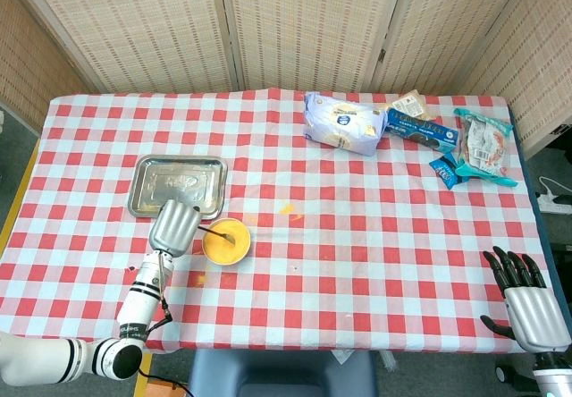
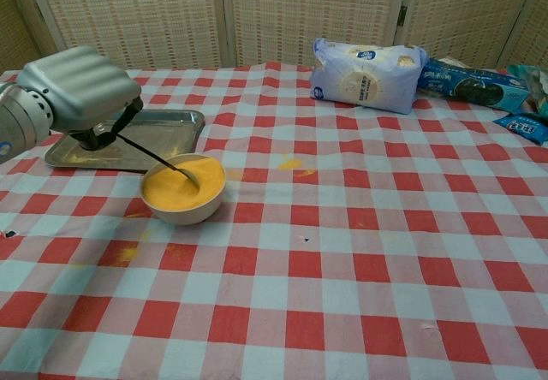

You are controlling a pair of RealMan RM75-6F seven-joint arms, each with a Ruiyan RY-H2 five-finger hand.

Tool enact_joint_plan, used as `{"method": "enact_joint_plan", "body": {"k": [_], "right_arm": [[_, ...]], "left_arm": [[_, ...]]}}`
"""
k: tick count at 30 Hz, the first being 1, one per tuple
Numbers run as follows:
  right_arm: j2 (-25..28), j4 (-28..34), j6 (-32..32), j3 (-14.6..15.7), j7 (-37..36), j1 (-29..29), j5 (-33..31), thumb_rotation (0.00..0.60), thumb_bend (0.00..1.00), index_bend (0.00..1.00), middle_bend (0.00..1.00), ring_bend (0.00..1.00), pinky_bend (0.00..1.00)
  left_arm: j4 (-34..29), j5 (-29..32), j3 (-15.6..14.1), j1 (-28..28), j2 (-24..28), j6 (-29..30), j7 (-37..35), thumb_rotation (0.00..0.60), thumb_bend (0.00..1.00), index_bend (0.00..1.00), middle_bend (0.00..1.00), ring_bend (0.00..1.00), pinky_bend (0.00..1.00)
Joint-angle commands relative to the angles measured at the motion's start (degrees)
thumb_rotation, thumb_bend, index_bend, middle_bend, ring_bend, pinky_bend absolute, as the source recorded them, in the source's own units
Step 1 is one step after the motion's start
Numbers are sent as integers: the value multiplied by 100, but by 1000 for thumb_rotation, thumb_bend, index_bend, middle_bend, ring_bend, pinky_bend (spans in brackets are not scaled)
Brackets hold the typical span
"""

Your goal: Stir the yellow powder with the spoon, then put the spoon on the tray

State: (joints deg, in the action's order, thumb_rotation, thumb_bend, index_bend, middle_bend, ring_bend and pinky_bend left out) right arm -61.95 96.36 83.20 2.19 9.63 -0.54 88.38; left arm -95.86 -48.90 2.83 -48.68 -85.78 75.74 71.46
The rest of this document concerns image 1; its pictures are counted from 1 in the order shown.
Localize black-handled metal spoon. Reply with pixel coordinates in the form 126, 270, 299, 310
198, 224, 238, 244

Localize light purple biscuit bag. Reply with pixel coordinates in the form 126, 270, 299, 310
302, 91, 387, 157

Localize rectangular metal tray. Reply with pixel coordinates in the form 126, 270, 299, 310
127, 155, 229, 220

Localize dark blue chair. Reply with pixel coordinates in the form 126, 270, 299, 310
187, 349, 379, 397

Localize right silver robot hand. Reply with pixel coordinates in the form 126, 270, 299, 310
480, 245, 572, 354

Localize white power strip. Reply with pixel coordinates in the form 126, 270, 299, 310
538, 193, 572, 215

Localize yellow bowl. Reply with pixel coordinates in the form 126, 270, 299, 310
204, 220, 250, 263
201, 217, 252, 266

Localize red white checkered tablecloth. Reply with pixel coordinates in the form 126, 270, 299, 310
0, 88, 558, 354

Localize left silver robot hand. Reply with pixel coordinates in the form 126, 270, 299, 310
147, 198, 202, 259

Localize white power cable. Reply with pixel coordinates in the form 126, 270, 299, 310
538, 175, 569, 198

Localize orange box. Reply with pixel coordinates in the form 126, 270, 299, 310
146, 378, 187, 397

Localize woven folding screen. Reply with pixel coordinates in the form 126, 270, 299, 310
0, 0, 572, 156

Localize small blue snack packet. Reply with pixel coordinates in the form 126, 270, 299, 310
428, 151, 470, 190

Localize blue sandwich cookie package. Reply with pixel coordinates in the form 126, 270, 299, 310
384, 107, 460, 154

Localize tan snack packet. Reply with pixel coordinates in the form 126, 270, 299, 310
386, 89, 438, 121

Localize teal clear snack bag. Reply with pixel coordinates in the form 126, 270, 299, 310
452, 107, 519, 188

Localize black caster wheel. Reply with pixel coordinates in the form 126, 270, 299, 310
494, 363, 537, 389

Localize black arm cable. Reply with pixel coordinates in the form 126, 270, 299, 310
136, 296, 198, 397

